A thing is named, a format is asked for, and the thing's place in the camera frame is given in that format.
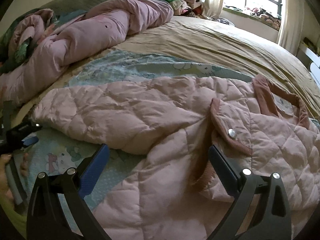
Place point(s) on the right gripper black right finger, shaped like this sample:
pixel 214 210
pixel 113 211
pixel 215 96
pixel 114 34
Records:
pixel 271 219

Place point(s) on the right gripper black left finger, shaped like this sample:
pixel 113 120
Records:
pixel 46 219

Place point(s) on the pink quilted jacket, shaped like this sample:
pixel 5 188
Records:
pixel 269 132

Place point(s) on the clothes on window sill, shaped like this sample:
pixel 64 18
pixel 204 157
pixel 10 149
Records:
pixel 257 14

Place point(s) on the pile of clothes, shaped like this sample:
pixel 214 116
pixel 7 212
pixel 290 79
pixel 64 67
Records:
pixel 187 8

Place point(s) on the person left hand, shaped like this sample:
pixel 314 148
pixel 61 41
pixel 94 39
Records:
pixel 4 187

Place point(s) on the teal cartoon print blanket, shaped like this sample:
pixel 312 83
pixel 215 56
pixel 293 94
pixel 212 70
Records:
pixel 125 67

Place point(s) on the pink rolled duvet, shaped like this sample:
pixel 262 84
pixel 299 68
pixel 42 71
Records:
pixel 37 50

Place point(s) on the right cream curtain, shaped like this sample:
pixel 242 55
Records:
pixel 291 28

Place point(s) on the tan bed sheet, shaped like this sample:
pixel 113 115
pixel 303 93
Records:
pixel 205 41

